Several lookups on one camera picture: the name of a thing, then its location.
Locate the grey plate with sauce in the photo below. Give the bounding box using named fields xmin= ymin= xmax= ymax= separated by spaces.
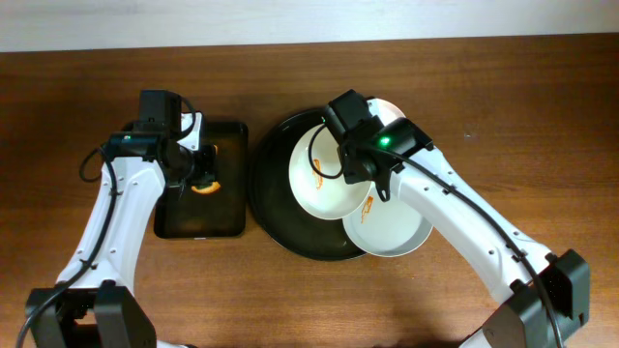
xmin=342 ymin=191 xmax=433 ymax=257

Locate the pinkish white plate with sauce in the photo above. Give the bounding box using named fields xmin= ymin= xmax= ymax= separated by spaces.
xmin=367 ymin=98 xmax=405 ymax=126

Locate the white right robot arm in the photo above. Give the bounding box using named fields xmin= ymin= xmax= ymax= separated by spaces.
xmin=338 ymin=118 xmax=591 ymax=348

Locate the black rectangular tray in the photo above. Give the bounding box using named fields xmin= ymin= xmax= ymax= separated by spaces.
xmin=154 ymin=122 xmax=249 ymax=239

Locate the black round tray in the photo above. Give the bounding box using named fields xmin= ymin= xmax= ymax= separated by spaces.
xmin=248 ymin=108 xmax=365 ymax=261

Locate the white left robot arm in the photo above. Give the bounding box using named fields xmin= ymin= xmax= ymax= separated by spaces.
xmin=15 ymin=111 xmax=216 ymax=347

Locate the green and yellow sponge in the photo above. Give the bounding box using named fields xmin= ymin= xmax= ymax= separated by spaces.
xmin=192 ymin=181 xmax=221 ymax=195

